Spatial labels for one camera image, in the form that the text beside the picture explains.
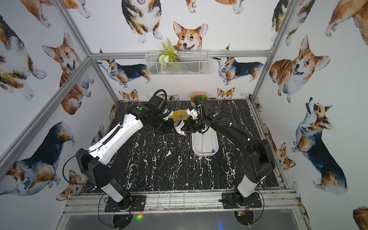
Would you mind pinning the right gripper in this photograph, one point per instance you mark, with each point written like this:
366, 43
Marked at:
190, 127

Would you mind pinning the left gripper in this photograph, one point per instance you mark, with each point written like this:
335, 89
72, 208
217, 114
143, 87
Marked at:
171, 126

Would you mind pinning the white rectangular tray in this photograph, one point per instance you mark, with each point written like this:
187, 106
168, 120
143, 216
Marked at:
211, 141

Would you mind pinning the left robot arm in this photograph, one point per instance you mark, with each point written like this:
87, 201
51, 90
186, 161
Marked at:
93, 162

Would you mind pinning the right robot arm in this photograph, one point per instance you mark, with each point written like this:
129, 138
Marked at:
258, 160

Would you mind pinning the peach plant pot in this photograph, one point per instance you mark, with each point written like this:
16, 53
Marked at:
200, 95

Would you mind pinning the yellow work glove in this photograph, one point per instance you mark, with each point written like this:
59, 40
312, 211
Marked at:
179, 115

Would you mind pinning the green fern plant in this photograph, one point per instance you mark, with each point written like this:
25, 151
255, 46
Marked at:
168, 58

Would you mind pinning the white wire basket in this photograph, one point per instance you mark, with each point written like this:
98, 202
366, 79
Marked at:
191, 63

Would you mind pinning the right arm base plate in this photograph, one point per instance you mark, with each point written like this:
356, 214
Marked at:
236, 201

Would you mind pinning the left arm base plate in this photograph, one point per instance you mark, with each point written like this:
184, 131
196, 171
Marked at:
132, 203

